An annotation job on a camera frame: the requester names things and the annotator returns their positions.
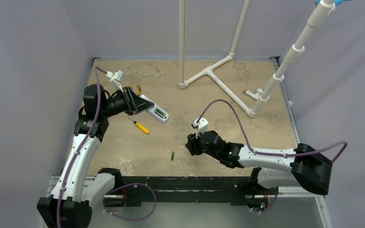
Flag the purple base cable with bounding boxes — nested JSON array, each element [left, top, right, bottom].
[[102, 183, 157, 222]]

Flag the white PVC pipe frame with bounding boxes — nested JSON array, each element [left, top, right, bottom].
[[178, 0, 337, 118]]

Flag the yellow handled pliers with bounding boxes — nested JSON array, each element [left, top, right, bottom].
[[136, 84, 142, 96]]

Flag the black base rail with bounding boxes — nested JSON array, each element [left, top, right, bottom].
[[103, 176, 278, 207]]

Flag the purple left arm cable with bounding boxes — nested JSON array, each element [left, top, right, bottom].
[[56, 66, 109, 228]]

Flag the white pipe fitting brass end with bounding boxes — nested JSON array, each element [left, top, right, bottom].
[[244, 88, 264, 100]]

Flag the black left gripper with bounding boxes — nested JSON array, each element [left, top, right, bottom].
[[101, 86, 154, 118]]

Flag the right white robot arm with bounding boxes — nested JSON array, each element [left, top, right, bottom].
[[185, 131, 333, 196]]

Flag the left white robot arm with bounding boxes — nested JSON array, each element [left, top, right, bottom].
[[37, 84, 155, 228]]

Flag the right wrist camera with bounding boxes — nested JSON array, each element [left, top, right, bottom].
[[192, 117, 209, 138]]

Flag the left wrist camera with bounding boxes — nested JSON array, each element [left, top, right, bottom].
[[106, 70, 125, 92]]

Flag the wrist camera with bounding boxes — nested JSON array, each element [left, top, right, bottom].
[[192, 117, 209, 138], [106, 70, 125, 92]]

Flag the aluminium frame rail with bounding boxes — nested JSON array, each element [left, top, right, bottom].
[[271, 57, 333, 228]]

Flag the white remote control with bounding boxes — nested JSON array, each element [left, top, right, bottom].
[[140, 95, 169, 124]]

